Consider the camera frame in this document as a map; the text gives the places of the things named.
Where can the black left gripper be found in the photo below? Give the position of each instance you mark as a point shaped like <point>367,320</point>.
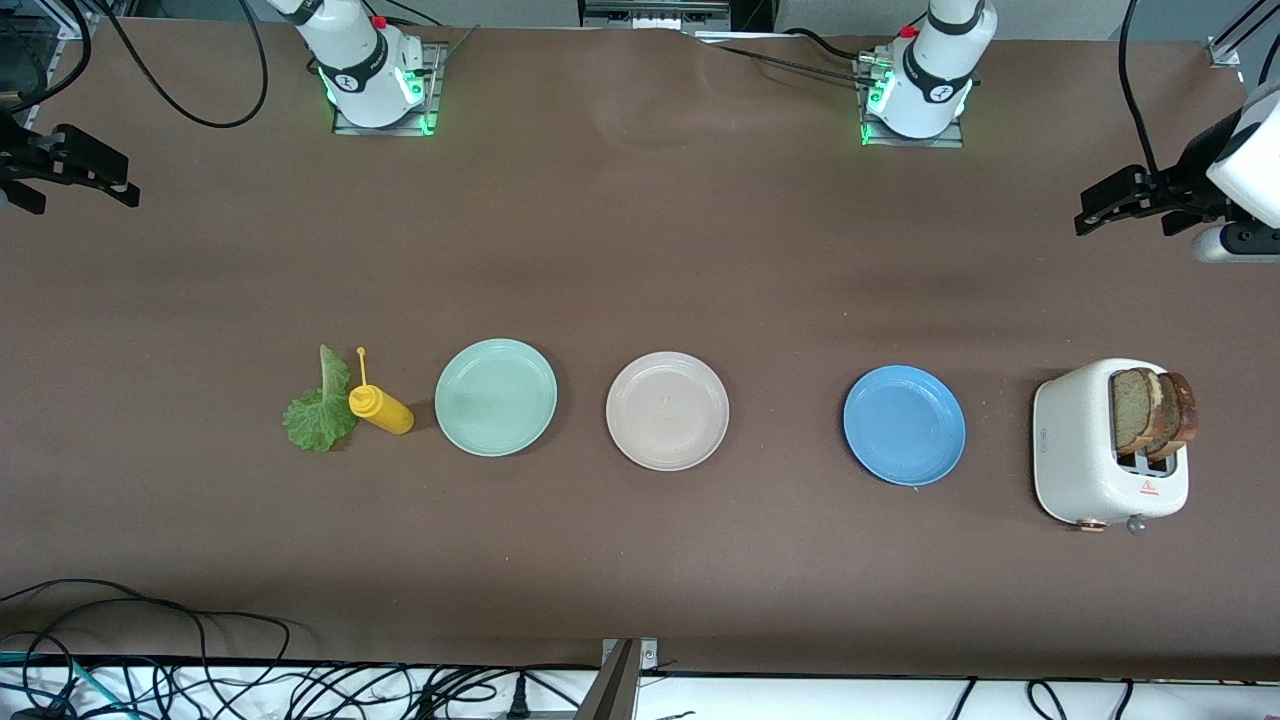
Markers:
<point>1187,180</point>

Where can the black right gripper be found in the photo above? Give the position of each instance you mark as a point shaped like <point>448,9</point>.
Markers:
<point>20,158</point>

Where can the light crust bread slice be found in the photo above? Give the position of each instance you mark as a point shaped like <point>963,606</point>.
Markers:
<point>1132,410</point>

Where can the dark crust bread slice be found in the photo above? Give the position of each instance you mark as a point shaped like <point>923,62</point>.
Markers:
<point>1185,410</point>

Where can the green lettuce leaf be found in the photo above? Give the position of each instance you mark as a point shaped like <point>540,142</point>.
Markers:
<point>318,420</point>

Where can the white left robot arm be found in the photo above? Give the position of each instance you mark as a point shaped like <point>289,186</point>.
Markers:
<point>935,70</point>

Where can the blue plate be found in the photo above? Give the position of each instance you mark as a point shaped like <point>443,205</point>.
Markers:
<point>904,425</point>

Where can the mint green plate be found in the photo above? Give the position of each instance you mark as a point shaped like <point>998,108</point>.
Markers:
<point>496,398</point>

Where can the beige plate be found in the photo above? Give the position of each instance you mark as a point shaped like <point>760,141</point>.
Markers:
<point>667,411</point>

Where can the white toaster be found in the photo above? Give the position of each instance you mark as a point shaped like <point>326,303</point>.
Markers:
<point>1075,450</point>

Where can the grey toaster lever knob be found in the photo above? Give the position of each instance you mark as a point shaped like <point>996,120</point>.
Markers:
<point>1137,524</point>

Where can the yellow squeeze bottle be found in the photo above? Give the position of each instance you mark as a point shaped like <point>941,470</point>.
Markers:
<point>385,412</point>

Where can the grey metal box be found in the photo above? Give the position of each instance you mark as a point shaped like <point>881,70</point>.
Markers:
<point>650,12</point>

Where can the black power plug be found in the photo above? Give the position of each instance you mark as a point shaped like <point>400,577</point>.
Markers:
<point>518,703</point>

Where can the aluminium frame profile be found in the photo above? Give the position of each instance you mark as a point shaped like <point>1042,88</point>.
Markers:
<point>1222,52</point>
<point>70,25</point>

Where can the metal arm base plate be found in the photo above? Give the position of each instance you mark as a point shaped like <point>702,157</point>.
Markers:
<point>900,142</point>
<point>436,90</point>

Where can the metal table edge bracket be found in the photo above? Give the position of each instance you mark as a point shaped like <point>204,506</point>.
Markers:
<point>620,690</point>

